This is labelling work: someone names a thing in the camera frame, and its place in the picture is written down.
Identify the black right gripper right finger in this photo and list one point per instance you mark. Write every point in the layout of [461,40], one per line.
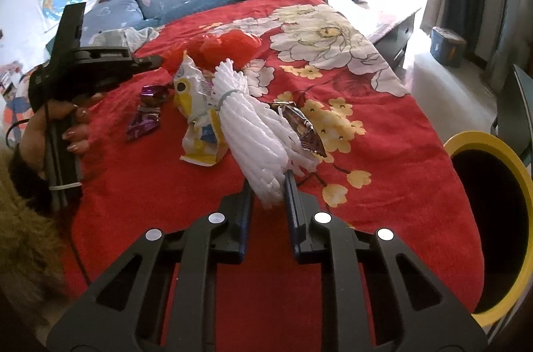
[376,293]

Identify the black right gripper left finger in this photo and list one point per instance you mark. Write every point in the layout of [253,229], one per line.
[160,294]

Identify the white foam net bundle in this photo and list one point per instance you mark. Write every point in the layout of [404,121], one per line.
[261,141]

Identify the furry left sleeve forearm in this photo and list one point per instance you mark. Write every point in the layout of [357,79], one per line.
[31,268]

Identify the yellow rimmed black trash bin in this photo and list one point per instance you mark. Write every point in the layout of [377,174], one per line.
[499,189]

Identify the left hand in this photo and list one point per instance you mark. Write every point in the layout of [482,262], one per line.
[32,146]

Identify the grey crumpled cloth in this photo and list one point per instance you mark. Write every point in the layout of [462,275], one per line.
[129,38]

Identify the purple candy wrapper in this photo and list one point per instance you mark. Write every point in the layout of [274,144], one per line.
[146,120]
[154,95]

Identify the yellow white snack packet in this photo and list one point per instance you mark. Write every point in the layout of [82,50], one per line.
[203,142]

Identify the red plastic bag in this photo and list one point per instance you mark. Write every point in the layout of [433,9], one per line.
[209,50]

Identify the shiny brown snack wrapper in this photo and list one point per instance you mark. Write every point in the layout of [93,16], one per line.
[304,128]

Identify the red floral blanket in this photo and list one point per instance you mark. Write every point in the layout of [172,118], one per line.
[385,167]

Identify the glass tv cabinet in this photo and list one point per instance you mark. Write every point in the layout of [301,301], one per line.
[513,122]

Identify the dark coffee table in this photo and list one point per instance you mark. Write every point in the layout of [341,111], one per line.
[387,24]

